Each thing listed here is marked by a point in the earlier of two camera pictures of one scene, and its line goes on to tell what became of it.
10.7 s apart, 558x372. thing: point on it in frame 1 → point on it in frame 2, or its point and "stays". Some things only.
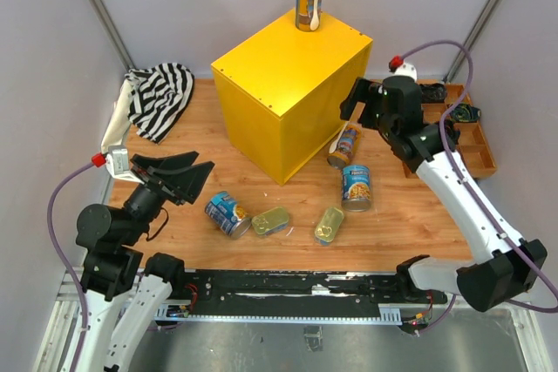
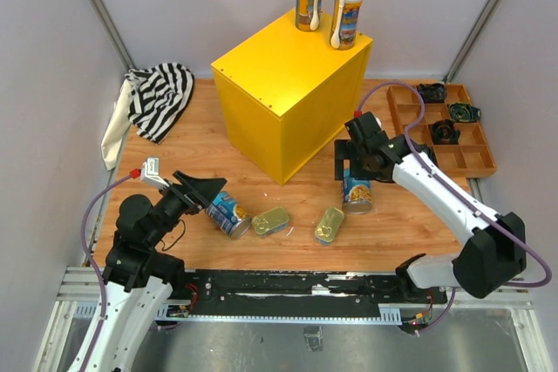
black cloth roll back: (432, 93) stays
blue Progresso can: (228, 216) stays
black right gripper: (362, 91) → (346, 150)
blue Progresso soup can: (356, 188) stays
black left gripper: (180, 185) → (196, 192)
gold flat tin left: (271, 221) stays
